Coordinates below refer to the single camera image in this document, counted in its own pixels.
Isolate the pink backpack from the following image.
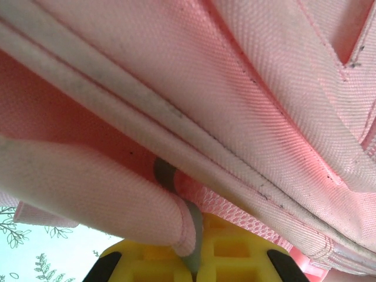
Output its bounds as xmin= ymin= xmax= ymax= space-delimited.
xmin=0 ymin=0 xmax=376 ymax=277

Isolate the floral table covering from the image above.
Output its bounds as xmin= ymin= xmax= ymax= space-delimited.
xmin=0 ymin=205 xmax=124 ymax=282

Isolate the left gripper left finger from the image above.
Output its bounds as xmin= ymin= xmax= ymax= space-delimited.
xmin=85 ymin=238 xmax=194 ymax=282

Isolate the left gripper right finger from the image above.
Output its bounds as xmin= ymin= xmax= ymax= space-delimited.
xmin=196 ymin=212 xmax=313 ymax=282

